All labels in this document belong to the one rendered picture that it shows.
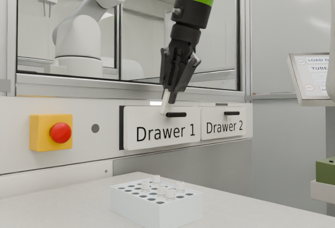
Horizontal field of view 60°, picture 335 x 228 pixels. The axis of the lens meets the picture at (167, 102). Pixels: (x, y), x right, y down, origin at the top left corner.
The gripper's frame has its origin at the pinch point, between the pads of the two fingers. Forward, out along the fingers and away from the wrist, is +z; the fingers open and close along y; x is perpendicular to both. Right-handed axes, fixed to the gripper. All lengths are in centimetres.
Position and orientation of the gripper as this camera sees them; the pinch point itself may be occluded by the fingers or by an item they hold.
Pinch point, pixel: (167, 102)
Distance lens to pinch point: 77.5
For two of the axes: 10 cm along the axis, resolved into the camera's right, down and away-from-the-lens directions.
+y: 6.8, 3.3, -6.6
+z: -2.5, 9.4, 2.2
